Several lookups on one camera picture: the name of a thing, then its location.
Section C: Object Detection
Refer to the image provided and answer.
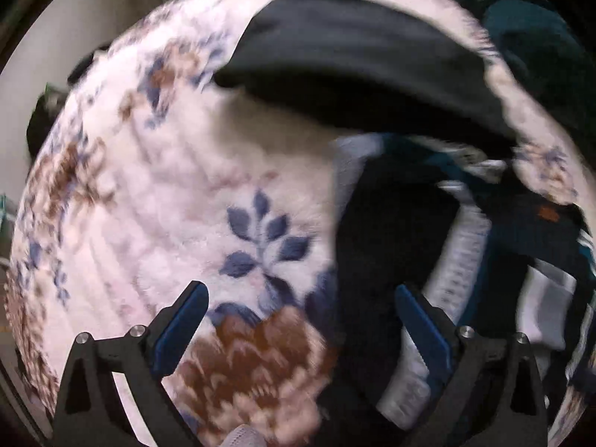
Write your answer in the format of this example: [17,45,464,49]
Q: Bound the floral fleece bed blanket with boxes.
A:
[6,0,595,446]

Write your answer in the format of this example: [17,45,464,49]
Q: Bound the dark grey folded garment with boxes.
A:
[214,0,516,158]

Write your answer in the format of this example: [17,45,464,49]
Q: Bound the navy grey white striped sweater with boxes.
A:
[318,135,595,446]

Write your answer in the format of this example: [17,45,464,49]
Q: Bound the dark teal fleece blanket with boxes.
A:
[456,0,595,155]

